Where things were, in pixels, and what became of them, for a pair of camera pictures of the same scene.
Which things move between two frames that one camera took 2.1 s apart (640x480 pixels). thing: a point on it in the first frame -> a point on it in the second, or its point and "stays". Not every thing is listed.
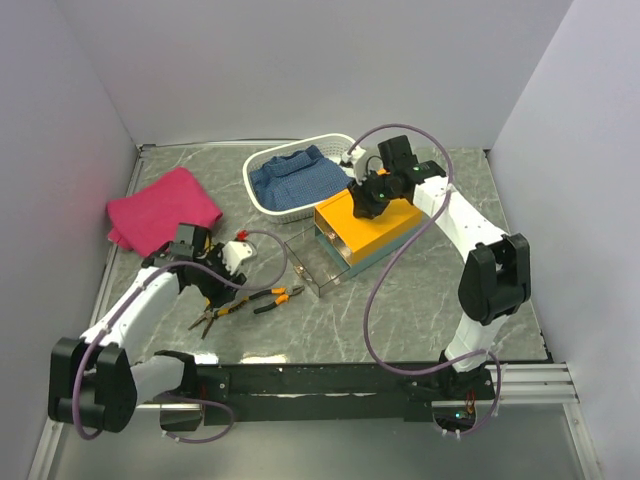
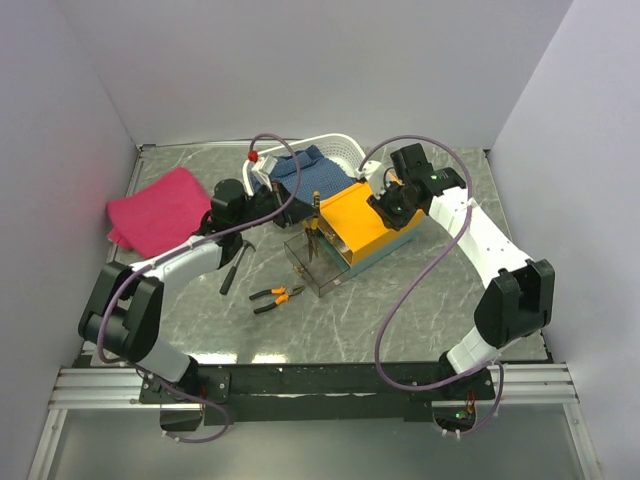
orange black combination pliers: [282, 295] stays
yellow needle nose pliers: [210, 315] -> [311, 227]
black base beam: [278, 394] stays
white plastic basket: [333, 147] stays
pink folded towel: [149, 220] stays
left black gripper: [218, 293] -> [295, 212]
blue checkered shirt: [299, 180] stays
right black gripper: [362, 206] -> [392, 221]
